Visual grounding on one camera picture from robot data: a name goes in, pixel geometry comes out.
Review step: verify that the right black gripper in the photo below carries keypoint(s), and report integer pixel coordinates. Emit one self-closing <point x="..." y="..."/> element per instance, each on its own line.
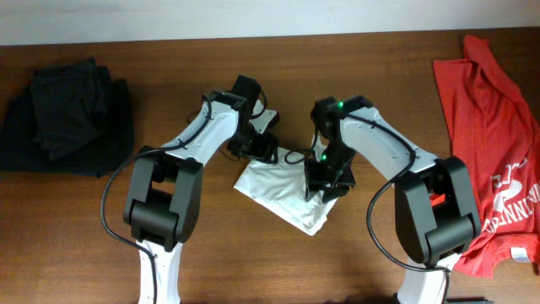
<point x="314" y="180"/>

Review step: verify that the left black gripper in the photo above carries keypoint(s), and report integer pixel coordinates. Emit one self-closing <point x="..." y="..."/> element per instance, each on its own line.
<point x="261" y="150"/>

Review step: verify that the white graphic t-shirt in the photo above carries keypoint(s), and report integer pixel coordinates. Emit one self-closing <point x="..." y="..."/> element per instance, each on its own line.
<point x="280" y="188"/>

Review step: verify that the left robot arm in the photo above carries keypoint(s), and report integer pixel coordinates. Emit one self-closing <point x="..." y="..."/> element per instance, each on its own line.
<point x="165" y="190"/>

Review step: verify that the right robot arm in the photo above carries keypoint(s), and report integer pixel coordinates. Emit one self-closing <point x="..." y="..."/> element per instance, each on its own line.
<point x="436" y="216"/>

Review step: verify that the black folded clothes pile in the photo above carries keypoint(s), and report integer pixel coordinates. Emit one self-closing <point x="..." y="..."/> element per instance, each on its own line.
<point x="69" y="119"/>

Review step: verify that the red printed t-shirt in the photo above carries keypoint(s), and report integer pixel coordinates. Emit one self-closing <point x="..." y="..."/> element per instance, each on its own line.
<point x="492" y="130"/>

